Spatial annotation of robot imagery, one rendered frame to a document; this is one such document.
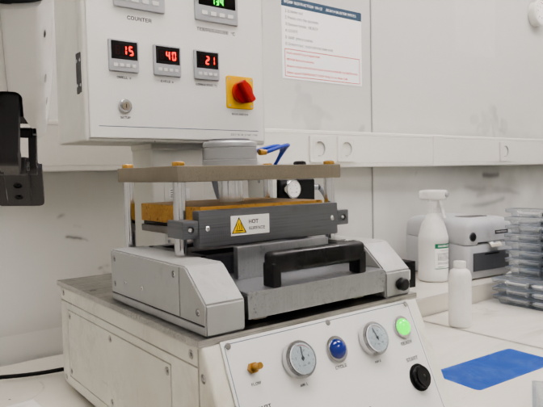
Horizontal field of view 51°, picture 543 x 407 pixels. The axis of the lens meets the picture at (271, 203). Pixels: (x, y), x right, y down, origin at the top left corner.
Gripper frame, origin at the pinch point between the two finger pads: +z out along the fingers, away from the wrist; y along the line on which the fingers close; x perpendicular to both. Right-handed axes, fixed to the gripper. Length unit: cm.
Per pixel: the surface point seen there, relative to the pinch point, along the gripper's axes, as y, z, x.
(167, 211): -15.3, 25.2, 15.4
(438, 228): -46, 70, 95
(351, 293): 1.2, 22.2, 36.1
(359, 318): 3.8, 24.0, 37.1
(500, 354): -1, 51, 78
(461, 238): -44, 71, 102
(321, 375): 10.7, 23.9, 29.8
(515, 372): 5, 45, 74
